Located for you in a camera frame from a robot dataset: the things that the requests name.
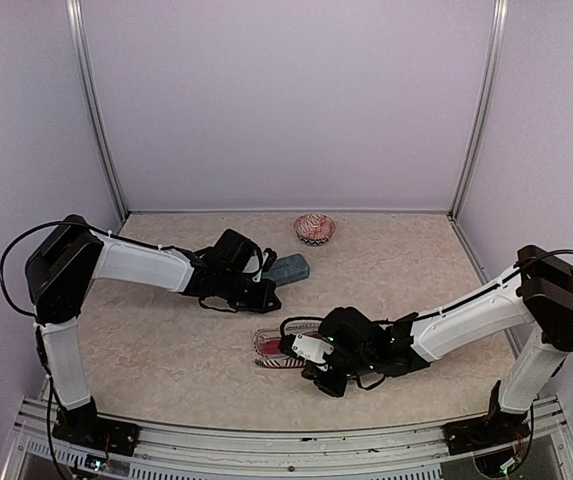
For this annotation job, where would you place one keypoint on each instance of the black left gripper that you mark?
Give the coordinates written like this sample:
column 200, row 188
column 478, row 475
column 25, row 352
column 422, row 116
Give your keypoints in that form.
column 262, row 304

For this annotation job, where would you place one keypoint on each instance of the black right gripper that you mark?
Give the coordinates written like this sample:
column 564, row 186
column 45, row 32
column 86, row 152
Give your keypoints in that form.
column 334, row 389

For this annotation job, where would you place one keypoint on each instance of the blue-green leather glasses case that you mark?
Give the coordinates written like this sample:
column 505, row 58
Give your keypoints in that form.
column 288, row 270

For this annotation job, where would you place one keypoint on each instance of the pink sunglasses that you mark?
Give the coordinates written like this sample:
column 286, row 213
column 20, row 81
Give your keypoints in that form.
column 269, row 347

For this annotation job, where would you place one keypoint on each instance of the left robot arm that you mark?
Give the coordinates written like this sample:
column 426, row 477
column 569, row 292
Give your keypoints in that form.
column 75, row 255

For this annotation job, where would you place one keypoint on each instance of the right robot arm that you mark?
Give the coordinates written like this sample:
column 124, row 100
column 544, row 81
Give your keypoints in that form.
column 537, row 290

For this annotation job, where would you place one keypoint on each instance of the red patterned ceramic bowl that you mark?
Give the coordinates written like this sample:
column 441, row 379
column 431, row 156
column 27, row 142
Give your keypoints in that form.
column 314, row 229

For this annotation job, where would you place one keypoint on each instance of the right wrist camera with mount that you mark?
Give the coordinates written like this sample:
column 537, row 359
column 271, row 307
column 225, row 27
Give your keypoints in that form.
column 306, row 348

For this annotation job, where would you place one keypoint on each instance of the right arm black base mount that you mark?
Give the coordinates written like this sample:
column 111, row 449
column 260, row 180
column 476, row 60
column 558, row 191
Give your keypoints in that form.
column 492, row 429

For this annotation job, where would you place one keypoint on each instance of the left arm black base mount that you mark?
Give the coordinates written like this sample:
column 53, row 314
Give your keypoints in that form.
column 82, row 426

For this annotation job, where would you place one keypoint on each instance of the front aluminium rail base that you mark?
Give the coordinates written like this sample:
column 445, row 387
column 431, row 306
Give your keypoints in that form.
column 166, row 451

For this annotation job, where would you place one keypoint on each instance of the left aluminium frame post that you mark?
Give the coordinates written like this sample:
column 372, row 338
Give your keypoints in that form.
column 74, row 10

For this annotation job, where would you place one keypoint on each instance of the aluminium frame post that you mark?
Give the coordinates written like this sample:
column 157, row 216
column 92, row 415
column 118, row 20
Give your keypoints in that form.
column 74, row 10
column 483, row 107

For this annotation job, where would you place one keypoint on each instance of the right aluminium frame post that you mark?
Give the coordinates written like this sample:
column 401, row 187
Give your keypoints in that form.
column 483, row 107

